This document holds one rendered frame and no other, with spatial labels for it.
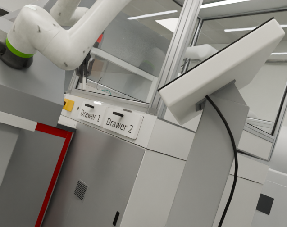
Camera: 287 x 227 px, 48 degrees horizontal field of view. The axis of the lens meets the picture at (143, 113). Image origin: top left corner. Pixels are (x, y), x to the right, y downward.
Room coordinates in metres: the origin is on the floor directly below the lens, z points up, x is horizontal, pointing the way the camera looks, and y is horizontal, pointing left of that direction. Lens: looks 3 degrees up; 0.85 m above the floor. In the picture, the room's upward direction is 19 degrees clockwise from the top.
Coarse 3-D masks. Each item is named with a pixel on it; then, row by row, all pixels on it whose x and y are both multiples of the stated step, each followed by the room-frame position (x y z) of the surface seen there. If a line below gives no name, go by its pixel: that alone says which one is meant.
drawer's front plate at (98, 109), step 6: (84, 102) 1.92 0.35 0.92; (90, 102) 1.87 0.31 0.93; (84, 108) 1.90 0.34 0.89; (90, 108) 1.85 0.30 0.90; (96, 108) 1.79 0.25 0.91; (102, 108) 1.74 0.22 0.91; (108, 108) 1.72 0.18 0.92; (78, 114) 1.94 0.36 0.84; (84, 114) 1.88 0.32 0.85; (90, 114) 1.83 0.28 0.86; (96, 114) 1.77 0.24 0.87; (102, 114) 1.72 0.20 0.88; (84, 120) 1.86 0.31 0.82; (90, 120) 1.81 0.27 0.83; (96, 120) 1.75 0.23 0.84; (102, 120) 1.71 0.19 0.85; (102, 126) 1.72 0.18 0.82
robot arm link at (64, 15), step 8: (64, 0) 1.48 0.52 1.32; (72, 0) 1.47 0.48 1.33; (80, 0) 1.49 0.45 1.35; (56, 8) 1.54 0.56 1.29; (64, 8) 1.51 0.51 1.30; (72, 8) 1.51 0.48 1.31; (56, 16) 1.56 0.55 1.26; (64, 16) 1.55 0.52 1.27; (72, 16) 1.59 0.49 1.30; (64, 24) 1.61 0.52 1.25; (72, 24) 1.63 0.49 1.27
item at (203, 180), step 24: (216, 96) 0.90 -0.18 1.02; (216, 120) 0.89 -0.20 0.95; (240, 120) 0.88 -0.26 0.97; (192, 144) 0.90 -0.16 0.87; (216, 144) 0.89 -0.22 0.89; (192, 168) 0.90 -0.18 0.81; (216, 168) 0.88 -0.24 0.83; (192, 192) 0.89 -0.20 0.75; (216, 192) 0.88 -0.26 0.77; (168, 216) 0.91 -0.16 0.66; (192, 216) 0.89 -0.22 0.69
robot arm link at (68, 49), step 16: (96, 0) 1.29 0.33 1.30; (112, 0) 1.26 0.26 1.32; (128, 0) 1.31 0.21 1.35; (96, 16) 1.25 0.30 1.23; (112, 16) 1.29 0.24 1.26; (64, 32) 1.23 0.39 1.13; (80, 32) 1.24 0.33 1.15; (96, 32) 1.27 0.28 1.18; (48, 48) 1.21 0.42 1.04; (64, 48) 1.21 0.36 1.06; (80, 48) 1.24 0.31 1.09; (64, 64) 1.24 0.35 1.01; (80, 64) 1.29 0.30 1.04
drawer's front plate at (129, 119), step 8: (112, 112) 1.65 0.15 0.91; (120, 112) 1.59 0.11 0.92; (112, 120) 1.63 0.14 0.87; (120, 120) 1.57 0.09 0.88; (128, 120) 1.52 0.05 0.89; (136, 120) 1.47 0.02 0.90; (112, 128) 1.61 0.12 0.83; (128, 128) 1.50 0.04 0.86; (136, 128) 1.45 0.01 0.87; (128, 136) 1.48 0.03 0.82; (136, 136) 1.46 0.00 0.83
